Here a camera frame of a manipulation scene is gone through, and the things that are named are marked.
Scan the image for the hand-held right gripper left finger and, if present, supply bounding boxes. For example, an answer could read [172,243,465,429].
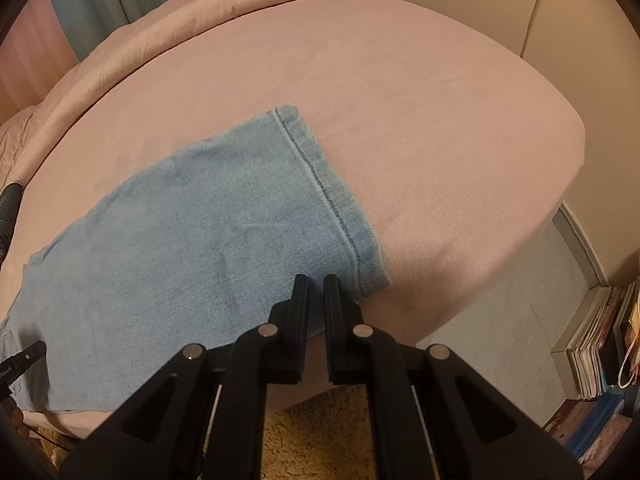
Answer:
[57,274,311,480]

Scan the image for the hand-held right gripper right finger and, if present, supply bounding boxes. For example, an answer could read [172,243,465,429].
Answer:
[324,274,586,480]

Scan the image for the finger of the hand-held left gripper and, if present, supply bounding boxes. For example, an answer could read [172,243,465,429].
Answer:
[0,340,47,386]
[0,182,24,263]

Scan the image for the light blue denim pants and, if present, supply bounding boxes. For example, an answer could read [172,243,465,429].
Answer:
[0,105,392,413]

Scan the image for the person's left hand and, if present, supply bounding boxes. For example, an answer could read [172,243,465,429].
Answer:
[0,402,25,436]

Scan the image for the beige fuzzy rug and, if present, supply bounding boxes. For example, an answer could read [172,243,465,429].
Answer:
[25,385,381,480]

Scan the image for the pink curtain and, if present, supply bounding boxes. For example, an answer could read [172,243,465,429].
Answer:
[0,0,78,116]

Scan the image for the pink bed cover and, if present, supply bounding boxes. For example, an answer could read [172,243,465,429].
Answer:
[0,0,586,441]

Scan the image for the pink duvet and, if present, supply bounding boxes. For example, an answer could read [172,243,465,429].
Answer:
[0,0,382,181]

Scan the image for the row of upright books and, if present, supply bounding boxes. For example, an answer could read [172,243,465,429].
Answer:
[565,277,640,401]

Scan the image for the flat stack of books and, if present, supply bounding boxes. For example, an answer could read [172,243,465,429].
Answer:
[542,394,635,467]

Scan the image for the black cable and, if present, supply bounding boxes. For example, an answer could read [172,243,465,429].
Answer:
[27,427,73,451]

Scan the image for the white cord loop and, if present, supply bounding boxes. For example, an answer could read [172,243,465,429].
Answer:
[618,332,640,389]

